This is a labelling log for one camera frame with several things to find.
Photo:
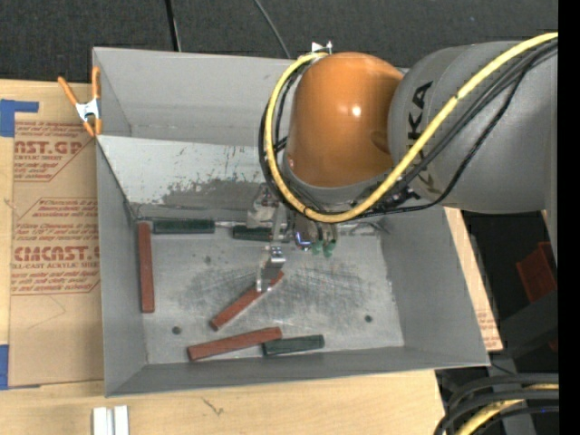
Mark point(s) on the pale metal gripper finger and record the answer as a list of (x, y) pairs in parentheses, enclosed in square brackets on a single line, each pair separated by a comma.
[(272, 270)]

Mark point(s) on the dark green flat block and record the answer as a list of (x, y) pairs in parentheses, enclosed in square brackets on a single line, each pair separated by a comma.
[(249, 233), (293, 345), (183, 226)]

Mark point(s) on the red-brown flat block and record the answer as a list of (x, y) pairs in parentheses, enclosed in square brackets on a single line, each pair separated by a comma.
[(235, 308), (233, 344), (146, 270)]

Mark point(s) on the grey metal bin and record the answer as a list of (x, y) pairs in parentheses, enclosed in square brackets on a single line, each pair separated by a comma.
[(317, 297)]

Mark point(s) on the brown cardboard board, red print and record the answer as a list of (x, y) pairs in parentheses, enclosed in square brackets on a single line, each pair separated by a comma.
[(54, 306)]

